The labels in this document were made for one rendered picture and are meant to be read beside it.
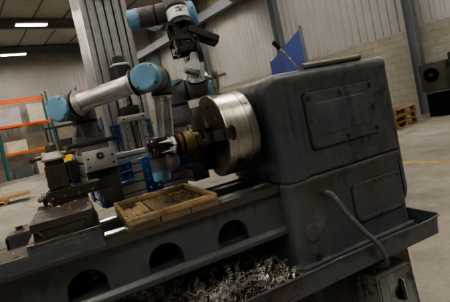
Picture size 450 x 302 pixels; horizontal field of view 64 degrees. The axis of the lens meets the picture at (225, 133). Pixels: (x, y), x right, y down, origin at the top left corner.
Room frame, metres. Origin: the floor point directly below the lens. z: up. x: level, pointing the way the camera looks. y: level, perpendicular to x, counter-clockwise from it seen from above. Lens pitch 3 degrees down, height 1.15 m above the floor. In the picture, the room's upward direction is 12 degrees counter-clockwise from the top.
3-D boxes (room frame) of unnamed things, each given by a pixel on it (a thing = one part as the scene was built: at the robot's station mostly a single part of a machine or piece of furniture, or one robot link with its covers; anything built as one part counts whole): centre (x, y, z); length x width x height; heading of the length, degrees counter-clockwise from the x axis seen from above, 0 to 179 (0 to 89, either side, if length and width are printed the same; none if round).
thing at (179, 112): (1.99, 0.22, 1.21); 0.15 x 0.15 x 0.10
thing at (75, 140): (1.75, 0.65, 1.21); 0.15 x 0.15 x 0.10
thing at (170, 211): (1.28, 0.27, 0.89); 0.36 x 0.30 x 0.04; 23
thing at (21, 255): (1.14, 0.61, 0.90); 0.47 x 0.30 x 0.06; 23
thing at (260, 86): (1.56, -0.36, 1.06); 0.59 x 0.48 x 0.39; 113
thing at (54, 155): (1.23, 0.59, 1.13); 0.08 x 0.08 x 0.03
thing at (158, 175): (1.57, 0.30, 0.98); 0.11 x 0.08 x 0.11; 170
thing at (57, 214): (1.17, 0.57, 0.95); 0.43 x 0.17 x 0.05; 23
